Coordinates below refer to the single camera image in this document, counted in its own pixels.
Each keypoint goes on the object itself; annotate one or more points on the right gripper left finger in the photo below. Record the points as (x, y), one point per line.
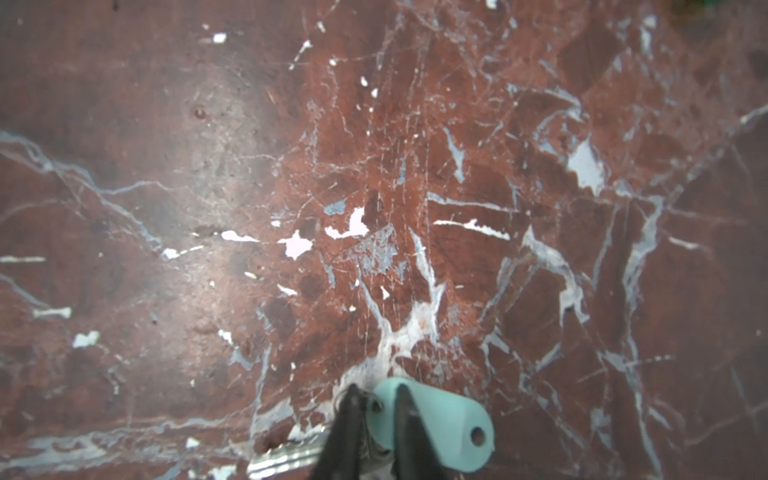
(340, 458)

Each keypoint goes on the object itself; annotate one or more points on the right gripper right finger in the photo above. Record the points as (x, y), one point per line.
(414, 455)

